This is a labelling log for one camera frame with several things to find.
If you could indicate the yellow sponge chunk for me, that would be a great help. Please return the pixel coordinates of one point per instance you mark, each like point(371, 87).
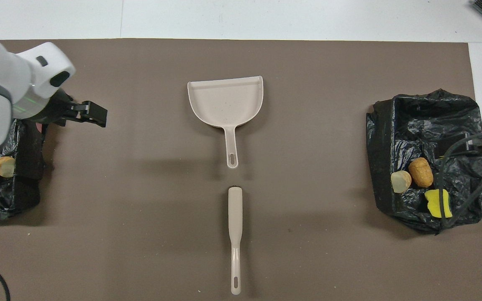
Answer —
point(435, 203)

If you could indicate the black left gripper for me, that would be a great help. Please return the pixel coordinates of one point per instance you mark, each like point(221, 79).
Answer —
point(59, 110)

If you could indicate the brown table mat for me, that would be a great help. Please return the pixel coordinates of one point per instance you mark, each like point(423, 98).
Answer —
point(266, 62)

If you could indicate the brown bread roll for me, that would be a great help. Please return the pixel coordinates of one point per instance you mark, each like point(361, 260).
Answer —
point(421, 172)

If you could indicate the beige plastic dustpan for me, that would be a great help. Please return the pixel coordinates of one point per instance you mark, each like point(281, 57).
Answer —
point(226, 102)

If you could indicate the pale green foam chunk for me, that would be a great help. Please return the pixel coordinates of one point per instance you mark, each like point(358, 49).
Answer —
point(5, 167)
point(401, 182)

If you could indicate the beige hand brush black bristles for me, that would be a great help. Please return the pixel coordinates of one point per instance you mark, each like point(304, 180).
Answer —
point(235, 209)

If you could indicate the black bag-lined trash bin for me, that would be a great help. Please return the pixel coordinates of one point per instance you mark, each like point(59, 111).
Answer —
point(416, 125)

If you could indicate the black bagged bin pink spot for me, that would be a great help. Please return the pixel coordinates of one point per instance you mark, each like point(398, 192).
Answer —
point(19, 196)

